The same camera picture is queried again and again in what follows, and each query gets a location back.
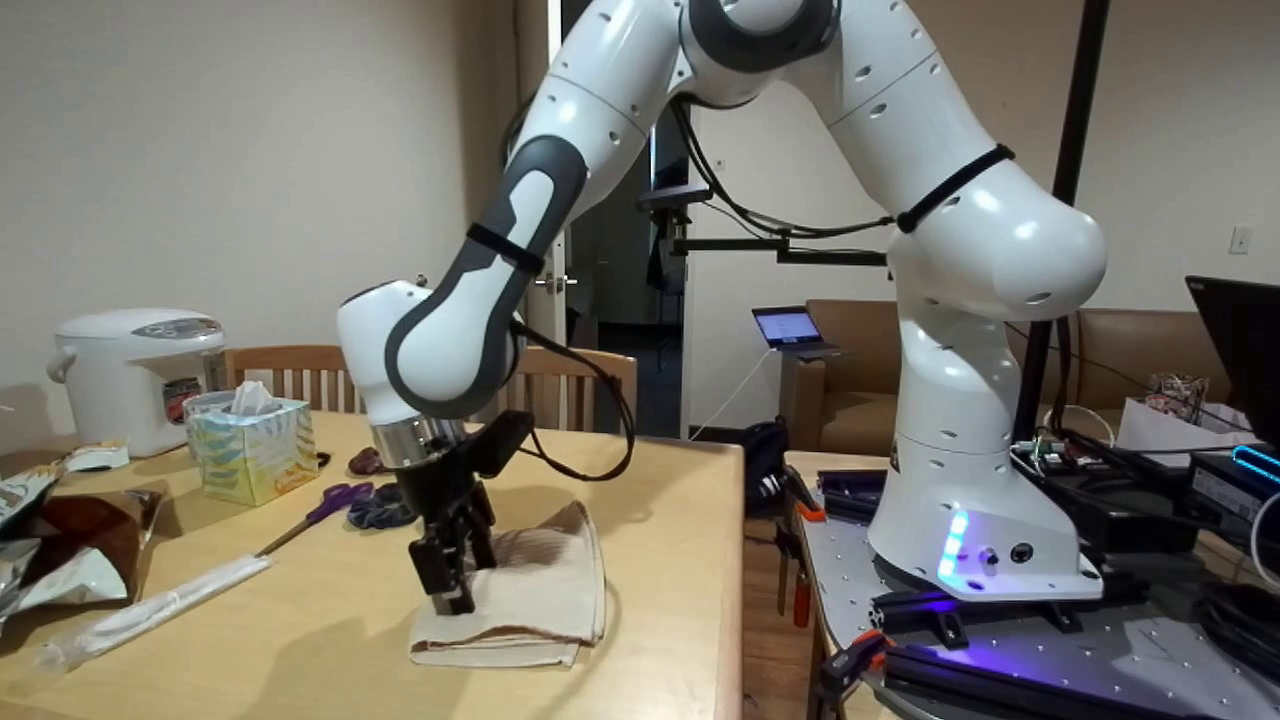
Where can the black control box blue light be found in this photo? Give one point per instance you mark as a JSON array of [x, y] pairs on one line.
[[1240, 487]]

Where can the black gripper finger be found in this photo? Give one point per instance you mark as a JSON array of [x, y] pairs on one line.
[[466, 573], [429, 565]]

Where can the white wall outlet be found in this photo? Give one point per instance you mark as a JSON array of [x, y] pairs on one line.
[[1239, 242]]

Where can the grey robot mounting plate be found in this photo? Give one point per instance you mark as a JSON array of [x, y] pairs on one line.
[[1065, 652]]

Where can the long white paper wrapper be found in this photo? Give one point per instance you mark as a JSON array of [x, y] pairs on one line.
[[161, 605]]

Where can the small tablet with blue screen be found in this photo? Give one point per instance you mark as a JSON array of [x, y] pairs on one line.
[[788, 326]]

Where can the wrist-mounted camera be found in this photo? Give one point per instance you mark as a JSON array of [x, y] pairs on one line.
[[505, 439]]

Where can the light wooden slat-back chair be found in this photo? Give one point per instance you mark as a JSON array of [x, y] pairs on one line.
[[286, 361], [587, 382]]

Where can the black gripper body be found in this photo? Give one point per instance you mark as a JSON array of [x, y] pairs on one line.
[[451, 495]]

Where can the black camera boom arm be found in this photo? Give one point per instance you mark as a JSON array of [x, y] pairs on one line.
[[784, 248]]

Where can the beige cloth towel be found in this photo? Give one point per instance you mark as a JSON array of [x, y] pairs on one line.
[[544, 602]]

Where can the striped tissue box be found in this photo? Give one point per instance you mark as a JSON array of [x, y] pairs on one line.
[[254, 445]]

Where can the black laptop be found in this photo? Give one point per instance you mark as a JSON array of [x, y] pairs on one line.
[[1246, 355]]

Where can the small white packet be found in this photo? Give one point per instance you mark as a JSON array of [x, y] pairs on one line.
[[99, 461]]

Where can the white electric water boiler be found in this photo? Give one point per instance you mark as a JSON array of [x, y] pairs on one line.
[[125, 382]]

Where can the brown snack bag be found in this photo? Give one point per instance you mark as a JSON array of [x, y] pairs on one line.
[[113, 527]]

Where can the silver foil snack bag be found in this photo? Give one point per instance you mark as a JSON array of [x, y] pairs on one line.
[[24, 488]]

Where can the black device at table edge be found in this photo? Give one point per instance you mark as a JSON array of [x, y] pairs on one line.
[[764, 464]]

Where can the black stand pole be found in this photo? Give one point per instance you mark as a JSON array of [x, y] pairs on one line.
[[1065, 145]]

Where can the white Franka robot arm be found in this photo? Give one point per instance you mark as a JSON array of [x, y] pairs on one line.
[[984, 242]]

